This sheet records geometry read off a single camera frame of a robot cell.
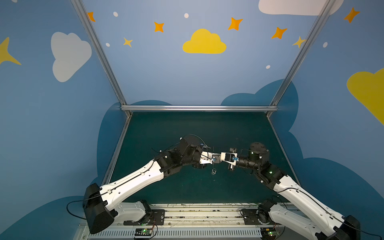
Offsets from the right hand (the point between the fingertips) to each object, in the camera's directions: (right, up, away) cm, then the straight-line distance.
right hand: (217, 150), depth 69 cm
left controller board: (-36, -41, +2) cm, 55 cm away
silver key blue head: (-4, -2, +32) cm, 32 cm away
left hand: (-2, 0, 0) cm, 2 cm away
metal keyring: (-1, -11, +3) cm, 11 cm away
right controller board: (+25, -41, +2) cm, 48 cm away
